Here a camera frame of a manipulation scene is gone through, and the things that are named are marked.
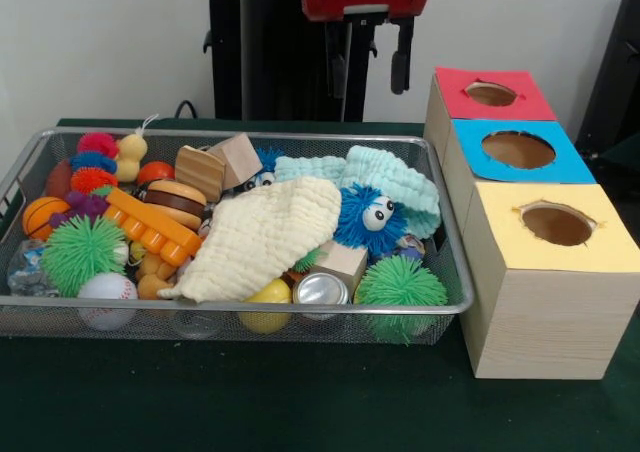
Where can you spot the white baseball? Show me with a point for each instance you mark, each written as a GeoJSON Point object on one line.
{"type": "Point", "coordinates": [105, 292]}

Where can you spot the clear mesh bin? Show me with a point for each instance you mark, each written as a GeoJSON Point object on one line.
{"type": "Point", "coordinates": [300, 142]}

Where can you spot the plain wooden cube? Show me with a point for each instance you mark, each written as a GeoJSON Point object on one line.
{"type": "Point", "coordinates": [238, 157]}

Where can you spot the orange plastic comb toy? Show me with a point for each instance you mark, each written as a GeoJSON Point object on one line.
{"type": "Point", "coordinates": [140, 222]}

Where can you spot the blue fuzzy toy with eyes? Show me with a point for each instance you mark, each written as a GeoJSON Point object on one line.
{"type": "Point", "coordinates": [355, 227]}

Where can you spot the wooden box with three holes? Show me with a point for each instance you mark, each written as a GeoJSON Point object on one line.
{"type": "Point", "coordinates": [540, 312]}

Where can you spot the toy hamburger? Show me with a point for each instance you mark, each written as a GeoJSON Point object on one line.
{"type": "Point", "coordinates": [176, 194]}

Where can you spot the cream muslin cloth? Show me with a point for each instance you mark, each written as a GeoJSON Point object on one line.
{"type": "Point", "coordinates": [260, 237]}

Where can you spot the silver can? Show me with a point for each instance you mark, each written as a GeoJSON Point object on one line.
{"type": "Point", "coordinates": [320, 290]}

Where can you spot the dark green tablecloth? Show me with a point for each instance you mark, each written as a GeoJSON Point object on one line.
{"type": "Point", "coordinates": [300, 402]}

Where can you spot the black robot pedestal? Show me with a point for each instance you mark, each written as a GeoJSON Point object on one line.
{"type": "Point", "coordinates": [270, 62]}

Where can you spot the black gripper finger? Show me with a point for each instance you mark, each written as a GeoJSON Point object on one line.
{"type": "Point", "coordinates": [402, 57]}
{"type": "Point", "coordinates": [339, 60]}

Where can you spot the green spiky ball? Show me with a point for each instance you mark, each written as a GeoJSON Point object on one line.
{"type": "Point", "coordinates": [82, 252]}
{"type": "Point", "coordinates": [400, 287]}

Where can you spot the mint green cloth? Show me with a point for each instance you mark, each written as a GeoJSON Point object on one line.
{"type": "Point", "coordinates": [400, 177]}

